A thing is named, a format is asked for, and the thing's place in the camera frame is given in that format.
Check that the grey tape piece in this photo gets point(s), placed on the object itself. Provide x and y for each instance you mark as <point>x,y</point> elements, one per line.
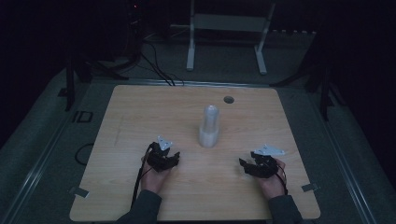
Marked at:
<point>309,187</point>
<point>79,192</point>

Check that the person's right hand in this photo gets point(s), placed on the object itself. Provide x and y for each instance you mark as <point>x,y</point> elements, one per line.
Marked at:
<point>272,185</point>

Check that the stack of clear plastic cups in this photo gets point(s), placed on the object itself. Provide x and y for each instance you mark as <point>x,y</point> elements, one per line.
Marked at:
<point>209,130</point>

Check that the metal floor rail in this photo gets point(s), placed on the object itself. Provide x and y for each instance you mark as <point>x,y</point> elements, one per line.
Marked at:
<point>202,83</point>
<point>345,168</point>
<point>37,169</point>

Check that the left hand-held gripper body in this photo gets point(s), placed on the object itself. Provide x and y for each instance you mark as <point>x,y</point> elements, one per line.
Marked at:
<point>162,160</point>

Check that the grey table grommet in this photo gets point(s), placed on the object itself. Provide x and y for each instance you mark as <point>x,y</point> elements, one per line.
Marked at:
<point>229,100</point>

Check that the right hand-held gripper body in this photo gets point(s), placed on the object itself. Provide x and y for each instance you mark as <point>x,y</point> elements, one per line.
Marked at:
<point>264,166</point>

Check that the person's left hand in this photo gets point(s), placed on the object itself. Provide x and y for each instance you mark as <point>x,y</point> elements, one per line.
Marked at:
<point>153,180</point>

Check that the white metal stand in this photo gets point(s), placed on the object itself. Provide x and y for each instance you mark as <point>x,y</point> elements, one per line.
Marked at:
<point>225,23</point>

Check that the black tripod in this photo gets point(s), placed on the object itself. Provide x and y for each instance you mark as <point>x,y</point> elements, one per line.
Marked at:
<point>81,70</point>
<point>320,81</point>

